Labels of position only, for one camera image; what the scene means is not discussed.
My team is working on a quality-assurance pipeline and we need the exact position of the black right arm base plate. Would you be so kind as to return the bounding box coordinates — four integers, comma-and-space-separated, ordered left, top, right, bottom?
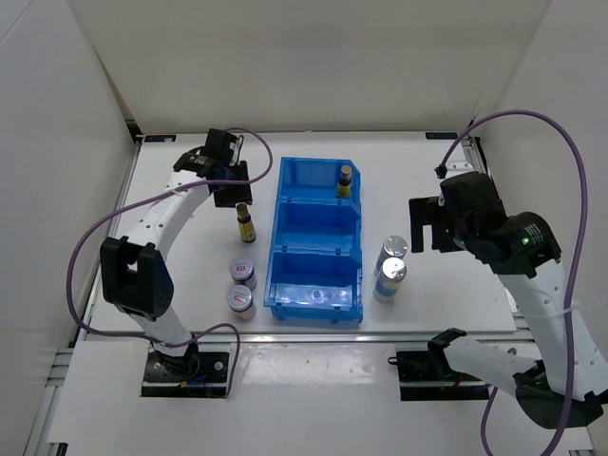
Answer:
387, 351, 489, 402

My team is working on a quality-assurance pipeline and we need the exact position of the blue bin near compartment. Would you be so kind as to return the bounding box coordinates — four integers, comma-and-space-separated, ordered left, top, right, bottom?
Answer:
263, 247, 364, 324

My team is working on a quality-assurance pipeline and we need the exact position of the red label spice jar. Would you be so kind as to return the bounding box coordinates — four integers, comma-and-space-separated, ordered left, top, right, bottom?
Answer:
229, 257, 257, 290
227, 285, 257, 321

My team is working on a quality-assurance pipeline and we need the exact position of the aluminium table frame rail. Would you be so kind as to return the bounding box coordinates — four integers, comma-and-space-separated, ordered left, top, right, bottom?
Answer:
37, 132, 538, 455

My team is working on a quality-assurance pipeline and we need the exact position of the yellow label bottle gold cap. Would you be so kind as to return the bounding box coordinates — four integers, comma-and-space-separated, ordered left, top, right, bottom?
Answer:
336, 164, 352, 199

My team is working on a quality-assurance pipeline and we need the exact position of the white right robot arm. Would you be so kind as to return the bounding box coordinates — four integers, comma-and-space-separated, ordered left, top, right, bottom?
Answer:
408, 172, 607, 429

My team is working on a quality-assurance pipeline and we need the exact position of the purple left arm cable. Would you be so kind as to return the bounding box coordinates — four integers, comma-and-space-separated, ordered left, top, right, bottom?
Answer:
66, 125, 275, 399

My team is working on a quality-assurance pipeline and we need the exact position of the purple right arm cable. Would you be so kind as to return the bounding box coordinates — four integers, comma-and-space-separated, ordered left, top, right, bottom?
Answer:
433, 109, 587, 456

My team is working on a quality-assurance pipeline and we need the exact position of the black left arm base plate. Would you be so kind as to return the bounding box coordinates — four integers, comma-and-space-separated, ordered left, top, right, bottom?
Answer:
141, 346, 231, 399

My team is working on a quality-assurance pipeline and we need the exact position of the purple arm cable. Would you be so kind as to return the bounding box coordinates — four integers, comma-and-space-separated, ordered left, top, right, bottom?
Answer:
433, 109, 587, 456
66, 125, 275, 399

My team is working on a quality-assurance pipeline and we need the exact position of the blue label shaker silver lid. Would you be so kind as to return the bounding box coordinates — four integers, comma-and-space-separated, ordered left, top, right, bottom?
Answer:
374, 235, 409, 276

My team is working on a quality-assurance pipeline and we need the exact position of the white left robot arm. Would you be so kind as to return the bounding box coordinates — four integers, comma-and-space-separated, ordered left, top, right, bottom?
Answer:
100, 128, 253, 380

